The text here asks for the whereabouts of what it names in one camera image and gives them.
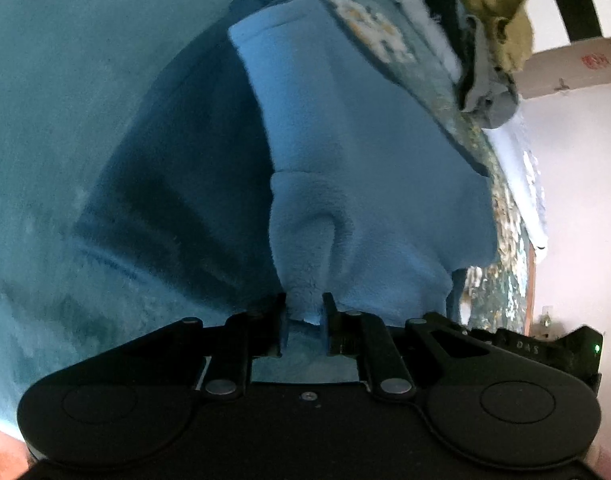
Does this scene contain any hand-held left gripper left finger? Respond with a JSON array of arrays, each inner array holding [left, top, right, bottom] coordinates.
[[119, 292, 291, 402]]

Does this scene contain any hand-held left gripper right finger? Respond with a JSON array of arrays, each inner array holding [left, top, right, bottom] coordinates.
[[320, 292, 487, 402]]

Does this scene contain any two-tone blue fleece jacket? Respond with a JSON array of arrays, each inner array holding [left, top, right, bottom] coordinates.
[[70, 0, 501, 386]]

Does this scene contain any white floral duvet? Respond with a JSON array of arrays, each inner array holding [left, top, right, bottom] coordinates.
[[375, 0, 549, 254]]

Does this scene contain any grey garment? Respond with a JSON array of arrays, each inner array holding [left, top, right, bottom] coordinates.
[[459, 15, 521, 129]]

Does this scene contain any beige door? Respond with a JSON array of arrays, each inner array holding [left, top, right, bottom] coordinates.
[[516, 34, 611, 102]]

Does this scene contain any teal floral bed blanket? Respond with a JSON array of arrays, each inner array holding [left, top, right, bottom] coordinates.
[[0, 0, 537, 442]]

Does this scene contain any black garment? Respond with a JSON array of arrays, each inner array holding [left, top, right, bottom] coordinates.
[[414, 0, 481, 97]]

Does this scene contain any olive yellow garment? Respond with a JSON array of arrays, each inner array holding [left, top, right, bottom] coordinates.
[[455, 0, 534, 76]]

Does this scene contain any glossy white black wardrobe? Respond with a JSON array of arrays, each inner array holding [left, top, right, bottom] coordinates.
[[485, 0, 611, 54]]

